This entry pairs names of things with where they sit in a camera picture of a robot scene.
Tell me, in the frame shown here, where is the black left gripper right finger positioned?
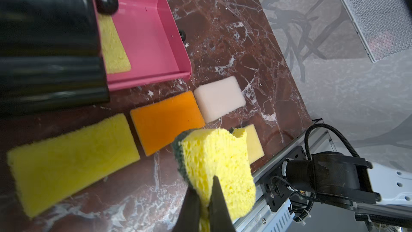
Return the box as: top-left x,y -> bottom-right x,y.
208,176 -> 236,232

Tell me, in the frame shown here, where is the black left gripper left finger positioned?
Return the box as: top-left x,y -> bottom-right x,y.
172,186 -> 201,232

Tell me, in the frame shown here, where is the wavy yellow green sponge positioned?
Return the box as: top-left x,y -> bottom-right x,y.
171,128 -> 256,232

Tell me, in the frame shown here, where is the pale yellow sponge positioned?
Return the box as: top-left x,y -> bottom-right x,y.
231,124 -> 265,164

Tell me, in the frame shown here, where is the orange white sponge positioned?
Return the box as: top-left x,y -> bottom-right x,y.
194,76 -> 246,123

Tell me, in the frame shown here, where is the bright yellow sponge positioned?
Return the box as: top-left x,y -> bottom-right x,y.
7,114 -> 140,218

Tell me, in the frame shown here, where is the pink bottom drawer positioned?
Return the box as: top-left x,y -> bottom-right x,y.
107,0 -> 192,91

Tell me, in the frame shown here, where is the yellow square cellulose sponge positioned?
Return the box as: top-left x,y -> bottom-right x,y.
98,14 -> 132,74

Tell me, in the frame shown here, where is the black mini drawer cabinet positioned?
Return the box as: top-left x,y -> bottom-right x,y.
1,0 -> 109,117

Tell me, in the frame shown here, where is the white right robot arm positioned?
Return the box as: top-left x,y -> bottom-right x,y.
266,124 -> 412,222

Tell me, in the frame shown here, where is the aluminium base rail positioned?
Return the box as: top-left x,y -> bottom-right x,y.
233,118 -> 326,232

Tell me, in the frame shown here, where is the white wire mesh basket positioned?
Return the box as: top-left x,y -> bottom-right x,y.
341,0 -> 412,63

